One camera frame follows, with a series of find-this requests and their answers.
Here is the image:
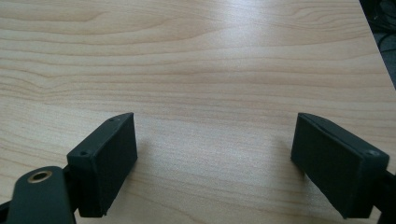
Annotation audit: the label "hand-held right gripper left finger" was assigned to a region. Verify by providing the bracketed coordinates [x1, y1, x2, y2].
[66, 112, 138, 218]

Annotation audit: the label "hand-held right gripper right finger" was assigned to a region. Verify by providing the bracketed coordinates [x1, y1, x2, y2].
[290, 112, 390, 219]

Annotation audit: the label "black cables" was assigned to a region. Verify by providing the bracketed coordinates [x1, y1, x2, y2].
[359, 0, 396, 68]

